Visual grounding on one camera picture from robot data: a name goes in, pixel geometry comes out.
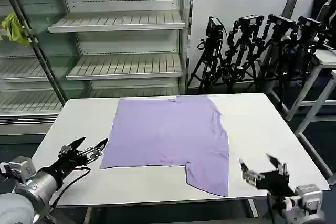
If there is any black flat screen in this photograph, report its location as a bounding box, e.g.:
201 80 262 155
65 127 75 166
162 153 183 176
312 0 336 49

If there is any grey metal rack post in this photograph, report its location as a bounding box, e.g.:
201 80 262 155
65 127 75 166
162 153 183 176
0 0 68 105

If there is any yellow-green cloth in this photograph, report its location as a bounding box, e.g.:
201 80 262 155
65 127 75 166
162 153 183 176
1 12 32 48

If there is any white table leg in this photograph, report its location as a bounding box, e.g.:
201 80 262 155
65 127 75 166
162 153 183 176
246 198 260 218
82 206 93 224

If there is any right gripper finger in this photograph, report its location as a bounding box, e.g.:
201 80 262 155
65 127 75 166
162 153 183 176
238 158 265 186
266 153 289 177

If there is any white empty display shelf unit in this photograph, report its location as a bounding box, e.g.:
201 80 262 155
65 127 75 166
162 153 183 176
0 0 195 137

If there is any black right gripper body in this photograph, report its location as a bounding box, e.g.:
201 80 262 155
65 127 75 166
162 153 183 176
256 170 296 196

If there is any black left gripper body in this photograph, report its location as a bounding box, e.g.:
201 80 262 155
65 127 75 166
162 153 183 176
39 152 89 186

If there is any purple t-shirt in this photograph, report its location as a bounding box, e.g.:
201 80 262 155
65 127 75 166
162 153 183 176
99 95 229 198

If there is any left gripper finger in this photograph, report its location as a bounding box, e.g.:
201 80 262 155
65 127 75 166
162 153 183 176
78 137 109 165
59 136 87 156

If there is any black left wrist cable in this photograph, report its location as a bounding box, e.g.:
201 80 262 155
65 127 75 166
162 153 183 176
43 165 91 224

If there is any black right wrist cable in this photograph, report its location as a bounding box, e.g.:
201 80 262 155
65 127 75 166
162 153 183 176
265 191 278 224

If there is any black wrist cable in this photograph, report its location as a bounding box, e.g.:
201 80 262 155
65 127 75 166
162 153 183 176
43 165 91 224
265 191 278 224

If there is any white side table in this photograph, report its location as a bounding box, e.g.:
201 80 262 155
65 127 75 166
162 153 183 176
294 69 336 176
267 48 336 122

